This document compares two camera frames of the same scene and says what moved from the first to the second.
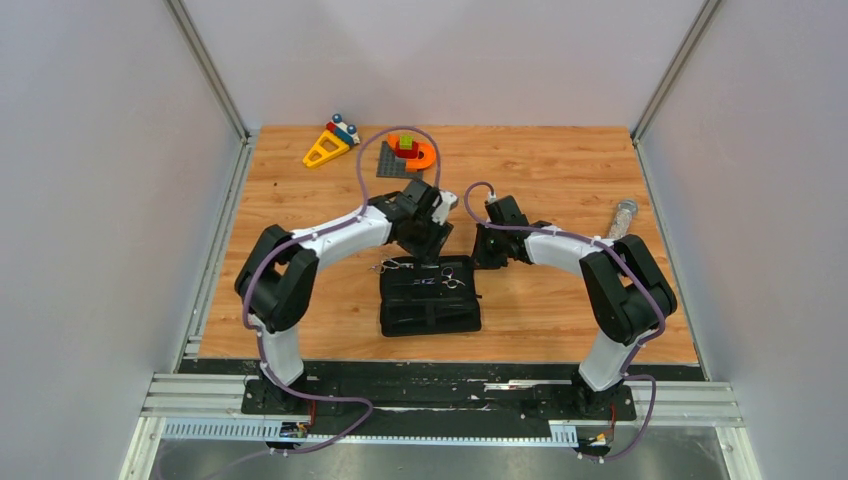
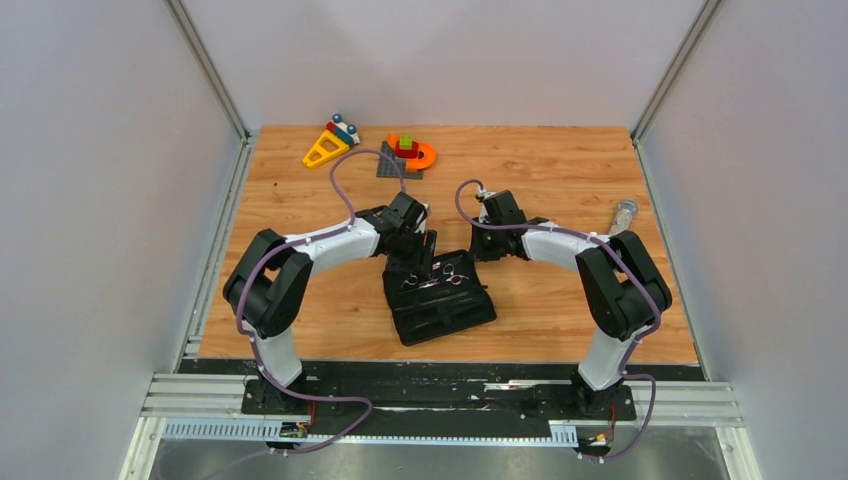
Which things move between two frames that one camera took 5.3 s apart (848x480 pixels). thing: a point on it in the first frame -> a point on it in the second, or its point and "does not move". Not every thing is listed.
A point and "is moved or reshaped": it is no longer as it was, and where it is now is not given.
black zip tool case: (430, 298) is moved or reshaped
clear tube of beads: (621, 224) does not move
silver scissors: (392, 264) is moved or reshaped
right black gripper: (480, 259) does not move
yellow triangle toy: (337, 139) does not move
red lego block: (407, 153) does not move
